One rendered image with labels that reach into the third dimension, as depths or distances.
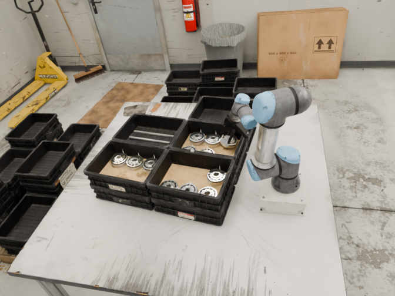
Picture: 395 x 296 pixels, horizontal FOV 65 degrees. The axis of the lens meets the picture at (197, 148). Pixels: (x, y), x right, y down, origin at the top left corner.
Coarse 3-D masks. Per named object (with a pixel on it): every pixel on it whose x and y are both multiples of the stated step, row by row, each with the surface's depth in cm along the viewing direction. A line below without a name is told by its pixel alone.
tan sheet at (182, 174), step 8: (176, 168) 181; (184, 168) 180; (192, 168) 179; (168, 176) 176; (176, 176) 175; (184, 176) 175; (192, 176) 174; (200, 176) 173; (200, 184) 168; (208, 184) 168
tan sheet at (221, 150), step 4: (188, 136) 203; (188, 140) 200; (184, 144) 197; (188, 144) 196; (192, 144) 196; (200, 144) 195; (204, 144) 195; (220, 144) 193; (236, 144) 191; (196, 148) 193; (200, 148) 192; (204, 148) 192; (212, 148) 191; (216, 148) 191; (220, 148) 190; (224, 148) 190; (216, 152) 188; (220, 152) 187; (224, 152) 187; (228, 152) 186; (232, 152) 186
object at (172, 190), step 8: (168, 152) 177; (184, 152) 176; (192, 152) 175; (160, 160) 172; (232, 160) 166; (232, 168) 164; (152, 176) 163; (152, 184) 158; (224, 184) 153; (168, 192) 156; (176, 192) 154; (184, 192) 152; (192, 192) 151; (208, 200) 149; (216, 200) 147
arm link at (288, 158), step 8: (280, 152) 151; (288, 152) 151; (296, 152) 151; (280, 160) 150; (288, 160) 148; (296, 160) 149; (280, 168) 150; (288, 168) 151; (296, 168) 152; (288, 176) 155
